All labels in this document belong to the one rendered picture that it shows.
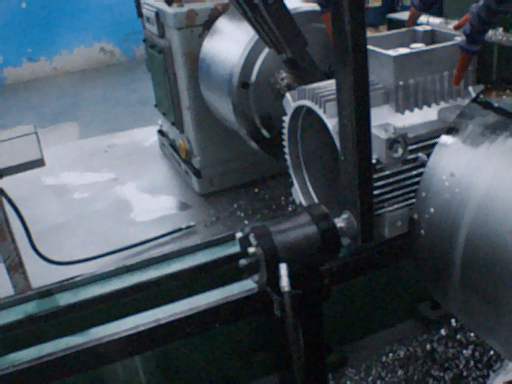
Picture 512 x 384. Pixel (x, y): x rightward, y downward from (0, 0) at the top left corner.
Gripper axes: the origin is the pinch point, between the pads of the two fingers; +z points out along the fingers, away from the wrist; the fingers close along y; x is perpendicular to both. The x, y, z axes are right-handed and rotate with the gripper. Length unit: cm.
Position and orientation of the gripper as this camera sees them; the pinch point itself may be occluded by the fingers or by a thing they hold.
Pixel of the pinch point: (305, 72)
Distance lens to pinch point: 72.8
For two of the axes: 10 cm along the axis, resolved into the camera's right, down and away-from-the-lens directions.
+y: -3.9, -3.7, 8.4
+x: -7.4, 6.7, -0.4
